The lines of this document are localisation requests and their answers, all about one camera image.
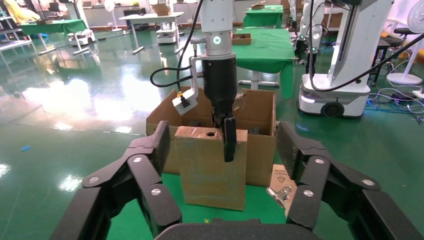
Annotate white table pedestal leg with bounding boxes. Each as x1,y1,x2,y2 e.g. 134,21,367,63
237,70,281,90

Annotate large open cardboard carton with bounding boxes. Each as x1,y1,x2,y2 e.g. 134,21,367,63
146,86,278,189

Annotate shallow wooden box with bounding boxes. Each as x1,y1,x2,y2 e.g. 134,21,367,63
231,33,253,46

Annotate white desk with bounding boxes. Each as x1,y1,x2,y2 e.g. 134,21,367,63
118,11,185,56

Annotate yellow cover sheet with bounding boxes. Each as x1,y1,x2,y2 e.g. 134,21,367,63
2,0,42,25

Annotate white robot with black arms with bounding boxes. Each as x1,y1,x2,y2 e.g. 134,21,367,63
288,0,321,75

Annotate green tablecloth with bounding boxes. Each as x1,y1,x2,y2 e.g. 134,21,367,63
105,173,287,240

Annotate small taped cardboard box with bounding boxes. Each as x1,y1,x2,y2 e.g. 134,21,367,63
174,125,249,212

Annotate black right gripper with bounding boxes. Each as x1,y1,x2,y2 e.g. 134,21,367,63
202,56,238,163

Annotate white standing fan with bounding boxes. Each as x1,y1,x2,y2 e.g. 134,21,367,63
386,2,424,86
103,0,124,33

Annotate black cabinet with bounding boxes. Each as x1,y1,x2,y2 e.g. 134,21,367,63
123,7,147,17

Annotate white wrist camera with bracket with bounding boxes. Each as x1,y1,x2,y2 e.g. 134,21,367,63
171,54,206,117

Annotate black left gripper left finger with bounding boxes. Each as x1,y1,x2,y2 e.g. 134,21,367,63
49,120,183,240

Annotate green cloth covered table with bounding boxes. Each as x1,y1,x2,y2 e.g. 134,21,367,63
19,18,89,56
242,4,286,29
231,27,296,100

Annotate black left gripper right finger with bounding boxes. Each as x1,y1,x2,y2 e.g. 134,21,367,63
276,121,424,240

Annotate metal binder clip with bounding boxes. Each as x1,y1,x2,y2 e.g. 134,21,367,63
265,185,293,209

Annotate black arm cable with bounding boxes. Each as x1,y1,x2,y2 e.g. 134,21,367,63
149,0,424,97

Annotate cardboard box on desk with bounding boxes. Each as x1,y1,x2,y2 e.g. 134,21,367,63
151,3,172,17

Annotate metal shelf rack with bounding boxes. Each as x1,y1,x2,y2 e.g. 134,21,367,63
0,6,34,52

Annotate tangled floor cables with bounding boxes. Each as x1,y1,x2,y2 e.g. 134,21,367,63
364,86,424,124

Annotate black stool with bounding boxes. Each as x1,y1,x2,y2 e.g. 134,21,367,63
370,35,403,84
393,27,417,36

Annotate small white mobile robot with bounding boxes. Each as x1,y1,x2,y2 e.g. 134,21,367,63
67,28,96,47
155,22,177,45

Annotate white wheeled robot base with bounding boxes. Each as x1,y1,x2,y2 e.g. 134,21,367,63
297,0,396,119

